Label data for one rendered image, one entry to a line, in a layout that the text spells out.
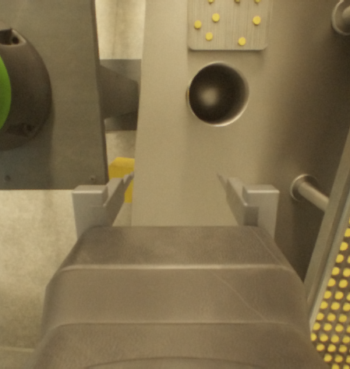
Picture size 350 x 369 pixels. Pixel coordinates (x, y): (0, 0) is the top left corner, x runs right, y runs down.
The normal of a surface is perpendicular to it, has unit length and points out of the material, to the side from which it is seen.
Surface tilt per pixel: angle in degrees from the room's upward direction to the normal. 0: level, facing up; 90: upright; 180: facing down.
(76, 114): 0
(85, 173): 0
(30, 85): 70
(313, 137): 0
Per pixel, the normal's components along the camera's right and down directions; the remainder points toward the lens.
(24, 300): 0.00, 0.30
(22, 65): 0.91, -0.19
